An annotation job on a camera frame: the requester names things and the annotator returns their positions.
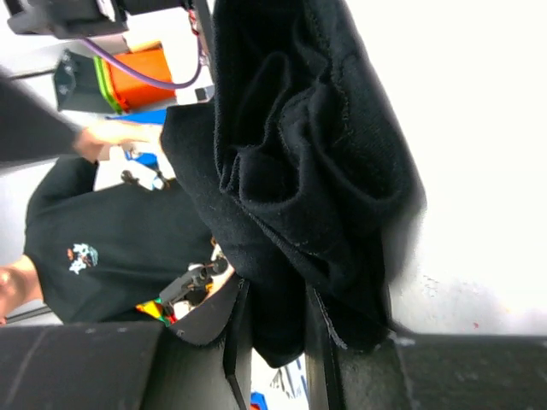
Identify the person in black t-shirt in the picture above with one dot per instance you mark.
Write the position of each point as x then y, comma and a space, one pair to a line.
91, 255

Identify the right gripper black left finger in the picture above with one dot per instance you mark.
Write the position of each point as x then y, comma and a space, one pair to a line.
203, 362

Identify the black garment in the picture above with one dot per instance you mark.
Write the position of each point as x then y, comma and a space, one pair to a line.
296, 165

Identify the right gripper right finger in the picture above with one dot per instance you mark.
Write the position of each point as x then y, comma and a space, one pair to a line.
423, 371

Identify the orange green storage bins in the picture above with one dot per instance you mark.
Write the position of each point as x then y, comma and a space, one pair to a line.
94, 85

